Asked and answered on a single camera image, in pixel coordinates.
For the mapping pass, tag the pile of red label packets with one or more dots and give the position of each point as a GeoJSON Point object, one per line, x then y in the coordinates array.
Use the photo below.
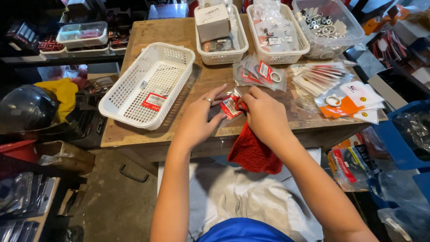
{"type": "Point", "coordinates": [260, 72]}

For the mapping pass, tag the red terry cloth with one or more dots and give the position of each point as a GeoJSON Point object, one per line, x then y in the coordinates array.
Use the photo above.
{"type": "Point", "coordinates": [252, 154]}

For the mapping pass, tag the heap of metal washers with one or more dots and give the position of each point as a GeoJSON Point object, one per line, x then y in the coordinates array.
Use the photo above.
{"type": "Point", "coordinates": [322, 28]}

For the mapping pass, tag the grey open box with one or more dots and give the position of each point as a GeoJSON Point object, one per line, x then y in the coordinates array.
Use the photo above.
{"type": "Point", "coordinates": [383, 89]}

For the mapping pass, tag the blue plastic bin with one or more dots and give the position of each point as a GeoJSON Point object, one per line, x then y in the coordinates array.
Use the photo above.
{"type": "Point", "coordinates": [393, 144]}

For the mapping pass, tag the empty clear plastic bag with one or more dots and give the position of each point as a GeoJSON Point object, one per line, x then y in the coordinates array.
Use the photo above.
{"type": "Point", "coordinates": [302, 109]}

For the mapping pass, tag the black helmet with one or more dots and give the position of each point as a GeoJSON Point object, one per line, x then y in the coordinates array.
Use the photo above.
{"type": "Point", "coordinates": [25, 107]}

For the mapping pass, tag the cluttered shelf of parts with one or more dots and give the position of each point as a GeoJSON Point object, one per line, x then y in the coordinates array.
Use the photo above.
{"type": "Point", "coordinates": [389, 47]}

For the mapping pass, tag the dark shelf with parts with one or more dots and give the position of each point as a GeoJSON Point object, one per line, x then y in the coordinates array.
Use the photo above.
{"type": "Point", "coordinates": [33, 40]}

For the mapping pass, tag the clear plastic tub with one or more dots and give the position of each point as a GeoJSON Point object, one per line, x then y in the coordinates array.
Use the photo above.
{"type": "Point", "coordinates": [352, 32]}

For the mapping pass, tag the person's blue shirt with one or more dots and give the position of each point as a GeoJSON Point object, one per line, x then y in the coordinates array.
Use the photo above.
{"type": "Point", "coordinates": [245, 232]}

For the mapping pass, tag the person's right hand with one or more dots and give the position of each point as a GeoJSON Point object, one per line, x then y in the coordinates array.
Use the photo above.
{"type": "Point", "coordinates": [268, 116]}

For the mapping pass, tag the white cardboard box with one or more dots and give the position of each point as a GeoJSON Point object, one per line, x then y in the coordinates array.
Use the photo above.
{"type": "Point", "coordinates": [211, 22]}

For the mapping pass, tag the person's right fingers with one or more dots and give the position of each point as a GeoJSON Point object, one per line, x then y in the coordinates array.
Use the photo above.
{"type": "Point", "coordinates": [251, 96]}

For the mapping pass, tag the white basket with box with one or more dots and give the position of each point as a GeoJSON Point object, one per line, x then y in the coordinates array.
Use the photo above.
{"type": "Point", "coordinates": [237, 50]}

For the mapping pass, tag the dark parts packet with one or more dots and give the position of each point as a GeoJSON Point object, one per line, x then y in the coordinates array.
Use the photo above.
{"type": "Point", "coordinates": [218, 44]}

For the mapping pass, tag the heap of clear plastic bags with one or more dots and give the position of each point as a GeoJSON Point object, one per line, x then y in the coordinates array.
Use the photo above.
{"type": "Point", "coordinates": [403, 201]}

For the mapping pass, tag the pile of orange white packets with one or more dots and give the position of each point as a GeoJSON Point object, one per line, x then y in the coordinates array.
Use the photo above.
{"type": "Point", "coordinates": [352, 100]}

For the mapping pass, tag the large empty white basket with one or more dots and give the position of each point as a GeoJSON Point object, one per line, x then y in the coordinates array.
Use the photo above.
{"type": "Point", "coordinates": [116, 107]}

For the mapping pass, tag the small red label packet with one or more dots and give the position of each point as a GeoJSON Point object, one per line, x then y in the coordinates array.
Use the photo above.
{"type": "Point", "coordinates": [229, 107]}

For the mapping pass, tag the person's left hand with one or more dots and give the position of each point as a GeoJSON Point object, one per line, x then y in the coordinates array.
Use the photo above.
{"type": "Point", "coordinates": [196, 119]}

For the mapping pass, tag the rack of bagged parts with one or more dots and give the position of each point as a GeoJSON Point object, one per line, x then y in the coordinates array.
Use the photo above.
{"type": "Point", "coordinates": [22, 198]}

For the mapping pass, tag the white basket with bags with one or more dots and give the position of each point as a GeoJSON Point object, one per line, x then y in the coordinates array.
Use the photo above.
{"type": "Point", "coordinates": [292, 54]}

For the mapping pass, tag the person's grey shorts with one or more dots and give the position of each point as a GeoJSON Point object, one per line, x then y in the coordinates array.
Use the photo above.
{"type": "Point", "coordinates": [235, 198]}

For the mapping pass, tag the bundle of bagged parts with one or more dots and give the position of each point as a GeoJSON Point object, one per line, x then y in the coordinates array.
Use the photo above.
{"type": "Point", "coordinates": [351, 164]}

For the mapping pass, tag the clear flat plastic box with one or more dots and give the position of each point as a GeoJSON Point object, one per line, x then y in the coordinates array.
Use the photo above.
{"type": "Point", "coordinates": [168, 11]}

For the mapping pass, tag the yellow cloth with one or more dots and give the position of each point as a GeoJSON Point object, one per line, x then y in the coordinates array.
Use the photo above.
{"type": "Point", "coordinates": [63, 94]}

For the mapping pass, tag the clear container white rim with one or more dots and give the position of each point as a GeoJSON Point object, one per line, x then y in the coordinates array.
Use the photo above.
{"type": "Point", "coordinates": [82, 33]}

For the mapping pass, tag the red plastic part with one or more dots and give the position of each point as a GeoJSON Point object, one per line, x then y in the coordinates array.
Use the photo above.
{"type": "Point", "coordinates": [16, 150]}

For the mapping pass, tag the stack of white card packets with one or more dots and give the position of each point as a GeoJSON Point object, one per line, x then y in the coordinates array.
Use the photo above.
{"type": "Point", "coordinates": [319, 79]}

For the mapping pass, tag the brown cardboard piece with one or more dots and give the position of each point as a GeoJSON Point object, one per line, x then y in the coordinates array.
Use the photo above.
{"type": "Point", "coordinates": [70, 158]}

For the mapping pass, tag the heap of clear parts bags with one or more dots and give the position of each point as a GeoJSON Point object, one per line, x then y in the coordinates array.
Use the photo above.
{"type": "Point", "coordinates": [275, 32]}

